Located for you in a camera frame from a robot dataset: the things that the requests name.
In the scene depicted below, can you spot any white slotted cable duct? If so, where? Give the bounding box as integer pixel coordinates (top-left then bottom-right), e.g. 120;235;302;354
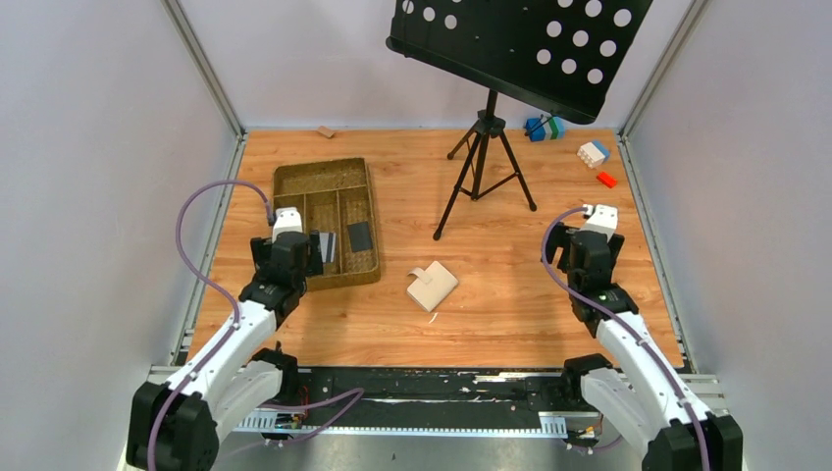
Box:
234;409;569;439

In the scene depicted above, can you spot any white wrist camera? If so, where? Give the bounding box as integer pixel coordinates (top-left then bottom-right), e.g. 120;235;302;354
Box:
580;204;619;241
272;207;304;241

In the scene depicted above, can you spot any blue green toy block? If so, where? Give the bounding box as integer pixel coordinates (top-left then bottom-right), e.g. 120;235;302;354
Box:
524;116;566;142

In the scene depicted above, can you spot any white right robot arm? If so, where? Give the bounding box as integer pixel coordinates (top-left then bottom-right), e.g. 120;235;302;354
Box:
541;220;748;470

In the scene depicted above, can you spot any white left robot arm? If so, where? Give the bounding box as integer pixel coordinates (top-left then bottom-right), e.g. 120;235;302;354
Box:
126;231;321;470

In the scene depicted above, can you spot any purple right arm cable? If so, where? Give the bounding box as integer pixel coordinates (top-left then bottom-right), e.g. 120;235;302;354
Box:
541;206;713;471

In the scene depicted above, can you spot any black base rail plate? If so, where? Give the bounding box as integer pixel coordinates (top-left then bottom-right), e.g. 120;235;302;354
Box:
266;367;599;428

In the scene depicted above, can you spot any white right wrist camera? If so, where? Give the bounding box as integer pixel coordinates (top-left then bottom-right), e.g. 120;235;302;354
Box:
580;204;619;241

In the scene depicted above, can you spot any white blue toy block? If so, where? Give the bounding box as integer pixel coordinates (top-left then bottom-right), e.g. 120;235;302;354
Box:
577;140;611;169

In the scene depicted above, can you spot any red toy block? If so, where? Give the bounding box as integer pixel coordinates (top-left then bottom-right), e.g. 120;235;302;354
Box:
597;172;618;188

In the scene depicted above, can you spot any small wooden block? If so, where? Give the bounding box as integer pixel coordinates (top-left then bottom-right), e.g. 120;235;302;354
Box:
317;126;337;139

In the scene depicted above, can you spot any black music stand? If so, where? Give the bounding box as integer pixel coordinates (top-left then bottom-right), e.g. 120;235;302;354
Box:
386;0;651;239

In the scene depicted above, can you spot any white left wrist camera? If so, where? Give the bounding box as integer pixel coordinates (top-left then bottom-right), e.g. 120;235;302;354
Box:
272;207;304;241

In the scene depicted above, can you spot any beige leather card holder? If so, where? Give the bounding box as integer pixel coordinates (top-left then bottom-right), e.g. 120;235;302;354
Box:
406;261;459;312

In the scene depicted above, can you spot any woven straw divided tray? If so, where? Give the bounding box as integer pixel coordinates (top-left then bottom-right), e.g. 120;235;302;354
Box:
273;157;381;291

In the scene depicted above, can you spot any black card in tray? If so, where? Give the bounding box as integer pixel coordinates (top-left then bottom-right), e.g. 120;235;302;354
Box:
347;221;374;253

